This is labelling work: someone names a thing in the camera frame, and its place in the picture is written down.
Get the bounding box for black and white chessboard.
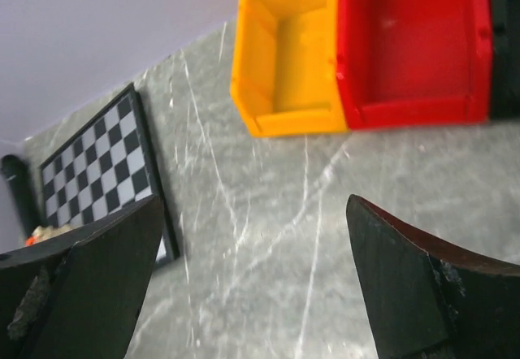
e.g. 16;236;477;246
39;82;181;266

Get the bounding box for yellow plastic bin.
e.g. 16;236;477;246
230;0;348;137

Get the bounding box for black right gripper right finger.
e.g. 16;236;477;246
346;195;519;358

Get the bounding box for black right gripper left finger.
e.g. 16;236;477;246
1;196;164;358

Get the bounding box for black plastic bin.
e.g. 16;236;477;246
489;0;519;120

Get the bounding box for cream chess pieces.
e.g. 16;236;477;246
25;224;72;246

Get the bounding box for black marker orange cap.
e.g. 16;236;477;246
1;154;41;253

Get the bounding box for red plastic bin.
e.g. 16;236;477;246
336;0;492;129

